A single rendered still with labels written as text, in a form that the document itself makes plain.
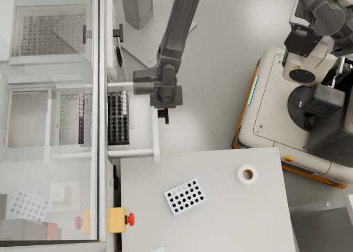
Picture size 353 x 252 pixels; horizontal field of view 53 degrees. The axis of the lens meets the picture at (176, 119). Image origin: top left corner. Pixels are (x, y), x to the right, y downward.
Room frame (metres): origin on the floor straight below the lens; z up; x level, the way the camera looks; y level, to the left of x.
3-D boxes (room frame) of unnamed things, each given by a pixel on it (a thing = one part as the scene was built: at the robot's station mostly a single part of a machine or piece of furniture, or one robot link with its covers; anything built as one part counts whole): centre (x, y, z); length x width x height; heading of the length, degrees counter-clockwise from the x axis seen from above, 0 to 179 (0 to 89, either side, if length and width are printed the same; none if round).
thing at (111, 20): (0.67, 0.27, 0.87); 0.29 x 0.02 x 0.11; 10
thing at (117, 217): (0.04, 0.14, 0.88); 0.07 x 0.05 x 0.07; 10
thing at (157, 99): (0.42, 0.04, 1.01); 0.10 x 0.07 x 0.07; 99
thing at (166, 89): (0.42, 0.04, 1.07); 0.07 x 0.06 x 0.07; 100
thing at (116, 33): (0.68, 0.24, 0.91); 0.07 x 0.04 x 0.01; 10
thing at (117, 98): (0.35, 0.27, 0.87); 0.22 x 0.18 x 0.06; 100
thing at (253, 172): (0.24, -0.27, 0.78); 0.07 x 0.07 x 0.04
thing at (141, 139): (0.35, 0.28, 0.86); 0.40 x 0.26 x 0.06; 100
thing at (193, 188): (0.14, -0.06, 0.78); 0.12 x 0.08 x 0.04; 122
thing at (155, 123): (0.39, 0.07, 0.87); 0.29 x 0.02 x 0.11; 10
